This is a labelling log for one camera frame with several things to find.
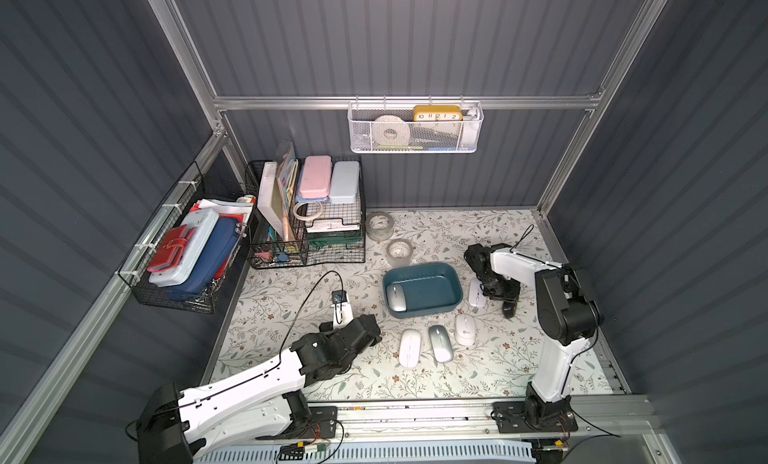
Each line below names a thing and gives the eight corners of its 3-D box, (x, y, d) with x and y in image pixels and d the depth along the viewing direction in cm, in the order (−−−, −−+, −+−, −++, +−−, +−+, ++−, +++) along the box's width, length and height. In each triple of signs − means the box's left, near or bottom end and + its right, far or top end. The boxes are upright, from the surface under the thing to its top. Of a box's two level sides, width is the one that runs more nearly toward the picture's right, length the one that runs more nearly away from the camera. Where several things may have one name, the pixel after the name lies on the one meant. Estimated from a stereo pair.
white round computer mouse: (456, 346, 88) (458, 343, 86) (452, 318, 93) (453, 314, 91) (478, 346, 88) (480, 343, 86) (472, 318, 93) (474, 314, 91)
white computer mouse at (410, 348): (399, 368, 84) (399, 365, 82) (398, 332, 91) (399, 328, 88) (422, 368, 84) (423, 365, 82) (420, 332, 91) (420, 328, 88)
